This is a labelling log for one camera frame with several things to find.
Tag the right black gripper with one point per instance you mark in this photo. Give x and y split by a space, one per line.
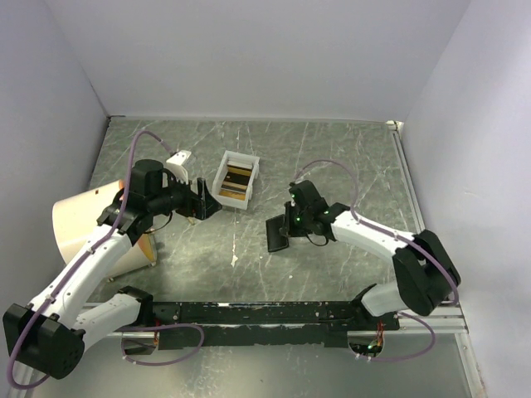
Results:
290 207

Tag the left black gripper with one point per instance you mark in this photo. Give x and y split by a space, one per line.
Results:
208 206

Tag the black leather card holder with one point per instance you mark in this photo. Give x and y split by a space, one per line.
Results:
276 241

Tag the white card tray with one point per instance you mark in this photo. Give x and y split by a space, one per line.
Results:
221 173

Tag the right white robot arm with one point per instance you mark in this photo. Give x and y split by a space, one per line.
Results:
425 275

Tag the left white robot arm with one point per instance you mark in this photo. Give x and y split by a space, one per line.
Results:
50 334

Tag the gold credit card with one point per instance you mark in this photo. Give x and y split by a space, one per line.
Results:
232 193

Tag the black VIP credit card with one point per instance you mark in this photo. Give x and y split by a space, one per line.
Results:
237 178

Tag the white card stack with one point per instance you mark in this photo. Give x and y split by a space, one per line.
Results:
239 162

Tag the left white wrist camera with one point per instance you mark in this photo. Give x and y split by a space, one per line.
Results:
177 165

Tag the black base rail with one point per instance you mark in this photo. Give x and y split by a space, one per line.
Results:
326 323

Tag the right side aluminium rail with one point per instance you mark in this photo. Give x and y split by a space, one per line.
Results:
395 128

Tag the aluminium frame rail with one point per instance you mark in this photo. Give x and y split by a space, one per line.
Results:
446 320

